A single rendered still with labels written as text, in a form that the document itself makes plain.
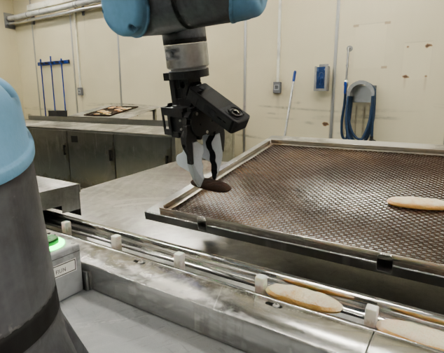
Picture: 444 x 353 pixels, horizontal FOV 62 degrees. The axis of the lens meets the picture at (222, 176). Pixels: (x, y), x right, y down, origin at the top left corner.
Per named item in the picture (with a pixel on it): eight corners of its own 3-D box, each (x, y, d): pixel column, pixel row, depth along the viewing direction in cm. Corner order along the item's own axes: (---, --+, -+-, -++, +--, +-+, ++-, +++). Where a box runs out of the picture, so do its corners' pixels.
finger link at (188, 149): (199, 161, 70) (198, 114, 68) (205, 162, 68) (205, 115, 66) (180, 164, 66) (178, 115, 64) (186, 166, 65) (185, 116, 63)
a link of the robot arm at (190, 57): (216, 40, 64) (181, 44, 58) (218, 68, 65) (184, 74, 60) (186, 43, 69) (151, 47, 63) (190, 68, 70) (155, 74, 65)
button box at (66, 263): (10, 318, 54) (1, 247, 52) (59, 295, 61) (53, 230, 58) (43, 337, 50) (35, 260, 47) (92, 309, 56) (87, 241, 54)
